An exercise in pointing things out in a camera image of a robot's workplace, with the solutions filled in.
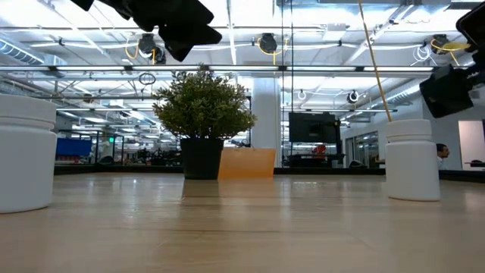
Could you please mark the white pill bottle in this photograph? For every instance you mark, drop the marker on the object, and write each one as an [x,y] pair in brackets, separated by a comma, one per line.
[413,167]
[26,163]

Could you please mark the orange plastic basket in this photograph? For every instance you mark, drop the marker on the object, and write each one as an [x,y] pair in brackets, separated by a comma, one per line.
[246,163]

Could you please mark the long ceiling light fixture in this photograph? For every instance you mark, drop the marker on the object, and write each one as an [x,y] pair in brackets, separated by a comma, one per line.
[246,68]

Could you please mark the blue panel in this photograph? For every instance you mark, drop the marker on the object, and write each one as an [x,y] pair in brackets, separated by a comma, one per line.
[74,147]

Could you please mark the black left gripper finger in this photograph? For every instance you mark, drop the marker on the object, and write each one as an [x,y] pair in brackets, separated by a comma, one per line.
[185,41]
[170,13]

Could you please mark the white building pillar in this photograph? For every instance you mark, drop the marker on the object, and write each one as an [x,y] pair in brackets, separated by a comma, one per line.
[265,113]

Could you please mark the black monitor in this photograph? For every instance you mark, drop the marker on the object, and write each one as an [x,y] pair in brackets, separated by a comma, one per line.
[312,129]

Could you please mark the green artificial plant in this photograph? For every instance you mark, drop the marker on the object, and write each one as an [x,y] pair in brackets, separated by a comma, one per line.
[204,106]

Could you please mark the black plant pot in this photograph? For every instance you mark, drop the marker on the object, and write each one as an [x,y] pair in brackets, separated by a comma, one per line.
[201,159]

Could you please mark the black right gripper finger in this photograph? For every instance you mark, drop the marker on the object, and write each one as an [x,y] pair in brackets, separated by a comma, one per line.
[447,93]
[473,30]

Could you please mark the black table frame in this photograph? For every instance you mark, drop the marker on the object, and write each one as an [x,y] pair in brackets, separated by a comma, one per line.
[132,169]

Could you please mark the person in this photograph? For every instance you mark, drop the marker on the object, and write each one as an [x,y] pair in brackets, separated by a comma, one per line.
[441,151]

